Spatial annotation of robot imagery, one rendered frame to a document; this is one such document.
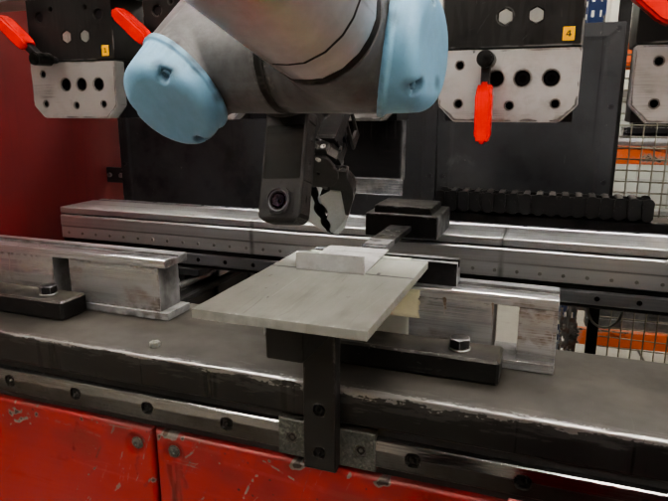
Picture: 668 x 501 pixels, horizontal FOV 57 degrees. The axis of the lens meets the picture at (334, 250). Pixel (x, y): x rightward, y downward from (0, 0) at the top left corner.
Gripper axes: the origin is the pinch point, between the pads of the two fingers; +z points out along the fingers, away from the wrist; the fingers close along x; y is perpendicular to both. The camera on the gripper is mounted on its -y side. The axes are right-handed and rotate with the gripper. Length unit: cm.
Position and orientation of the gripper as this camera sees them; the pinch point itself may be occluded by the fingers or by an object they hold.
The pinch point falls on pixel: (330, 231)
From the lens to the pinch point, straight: 72.4
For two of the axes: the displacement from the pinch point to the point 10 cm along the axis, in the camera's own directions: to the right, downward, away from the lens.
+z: 2.2, 6.0, 7.6
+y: 2.6, -7.9, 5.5
